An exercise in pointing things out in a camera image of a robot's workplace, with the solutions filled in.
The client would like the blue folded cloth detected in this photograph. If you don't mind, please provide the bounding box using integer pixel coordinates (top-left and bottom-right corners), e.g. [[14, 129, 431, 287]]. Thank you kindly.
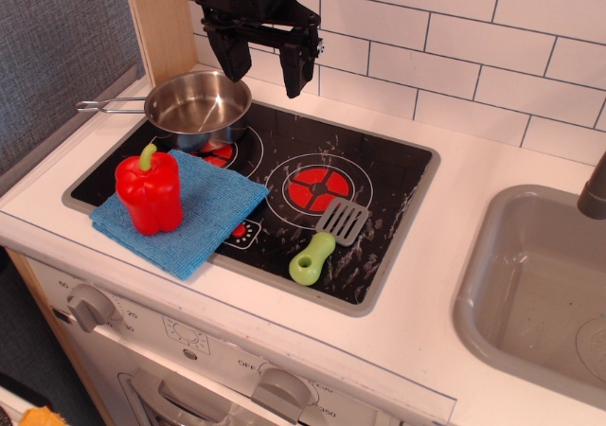
[[90, 150, 269, 280]]

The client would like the silver pot with handle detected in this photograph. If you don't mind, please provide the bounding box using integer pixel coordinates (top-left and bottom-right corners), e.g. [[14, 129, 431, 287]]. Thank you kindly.
[[75, 71, 252, 152]]

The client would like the grey spatula green handle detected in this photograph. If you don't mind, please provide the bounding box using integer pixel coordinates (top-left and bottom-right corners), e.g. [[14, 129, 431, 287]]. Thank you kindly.
[[289, 198, 369, 286]]

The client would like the grey right oven knob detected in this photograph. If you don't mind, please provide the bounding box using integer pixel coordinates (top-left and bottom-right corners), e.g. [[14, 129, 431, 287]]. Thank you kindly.
[[251, 368, 312, 424]]

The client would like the grey oven knob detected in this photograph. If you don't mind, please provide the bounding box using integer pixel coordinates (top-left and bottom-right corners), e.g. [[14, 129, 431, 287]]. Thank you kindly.
[[67, 284, 116, 333], [251, 368, 312, 424]]

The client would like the grey faucet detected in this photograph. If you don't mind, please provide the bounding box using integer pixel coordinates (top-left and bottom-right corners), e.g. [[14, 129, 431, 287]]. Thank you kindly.
[[577, 153, 606, 220]]

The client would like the white toy oven front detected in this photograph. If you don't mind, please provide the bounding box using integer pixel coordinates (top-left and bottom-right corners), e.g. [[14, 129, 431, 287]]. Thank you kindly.
[[30, 260, 455, 425]]

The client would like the wooden side post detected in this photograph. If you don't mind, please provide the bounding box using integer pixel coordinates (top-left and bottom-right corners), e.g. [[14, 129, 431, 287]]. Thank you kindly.
[[128, 0, 197, 86]]

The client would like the red toy bell pepper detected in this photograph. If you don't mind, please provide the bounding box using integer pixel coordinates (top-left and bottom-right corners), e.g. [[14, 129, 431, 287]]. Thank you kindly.
[[115, 143, 184, 236]]

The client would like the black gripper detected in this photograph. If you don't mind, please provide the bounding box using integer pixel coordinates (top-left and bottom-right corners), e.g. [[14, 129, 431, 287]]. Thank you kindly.
[[195, 0, 322, 98]]

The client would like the yellow object at corner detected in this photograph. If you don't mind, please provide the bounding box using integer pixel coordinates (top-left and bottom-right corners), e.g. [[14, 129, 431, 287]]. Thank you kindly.
[[18, 406, 67, 426]]

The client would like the grey left oven knob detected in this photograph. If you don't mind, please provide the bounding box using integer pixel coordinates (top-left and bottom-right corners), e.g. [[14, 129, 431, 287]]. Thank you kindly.
[[67, 284, 116, 333]]

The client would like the black toy stovetop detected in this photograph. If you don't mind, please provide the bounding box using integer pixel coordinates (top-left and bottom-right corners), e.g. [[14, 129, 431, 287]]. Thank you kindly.
[[63, 104, 439, 316]]

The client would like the grey plastic sink basin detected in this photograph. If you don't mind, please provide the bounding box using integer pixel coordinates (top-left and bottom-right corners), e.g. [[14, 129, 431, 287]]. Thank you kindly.
[[454, 185, 605, 409]]

